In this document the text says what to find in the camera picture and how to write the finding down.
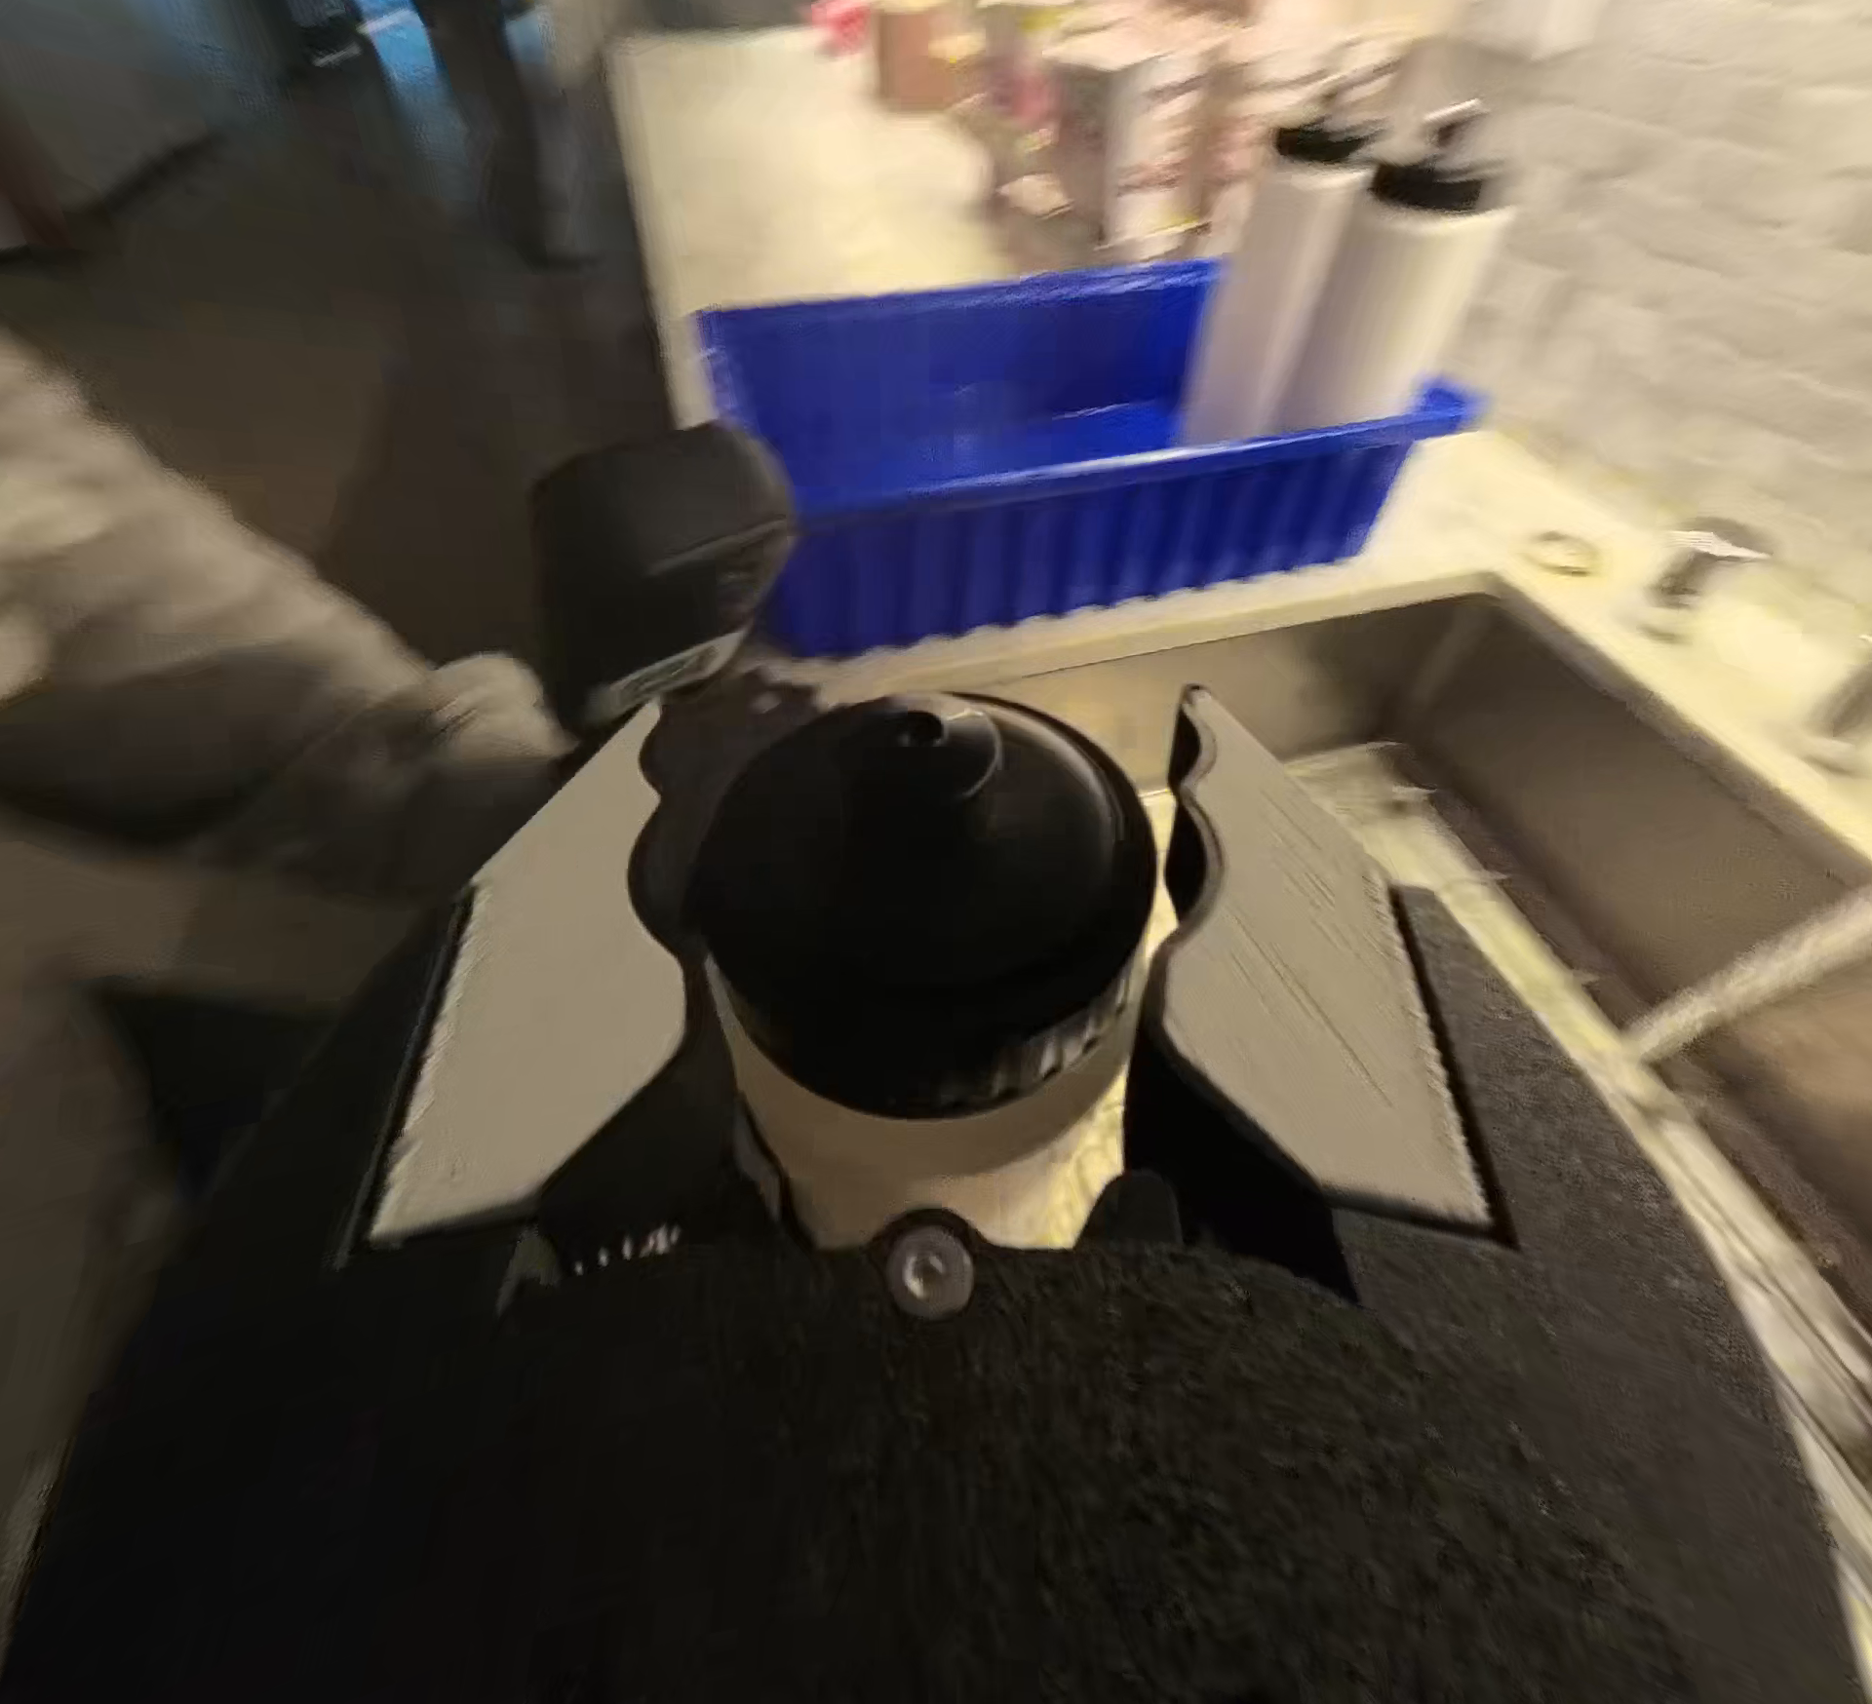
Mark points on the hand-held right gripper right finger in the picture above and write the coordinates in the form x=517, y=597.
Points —
x=1320, y=1015

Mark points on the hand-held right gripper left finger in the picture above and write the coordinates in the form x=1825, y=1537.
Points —
x=538, y=1002

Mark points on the stainless steel sink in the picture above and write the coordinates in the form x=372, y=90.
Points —
x=1580, y=769

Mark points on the blue plastic bin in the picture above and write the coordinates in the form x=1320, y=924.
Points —
x=1027, y=536

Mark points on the white plastic sports bottle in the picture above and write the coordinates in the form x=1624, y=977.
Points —
x=924, y=928
x=1405, y=299
x=1257, y=299

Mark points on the person's left forearm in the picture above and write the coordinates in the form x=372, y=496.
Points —
x=218, y=737

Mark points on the round metal counter disc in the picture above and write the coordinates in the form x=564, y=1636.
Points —
x=1559, y=556

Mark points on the stack of pink-white cartons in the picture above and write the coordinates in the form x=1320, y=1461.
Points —
x=1123, y=109

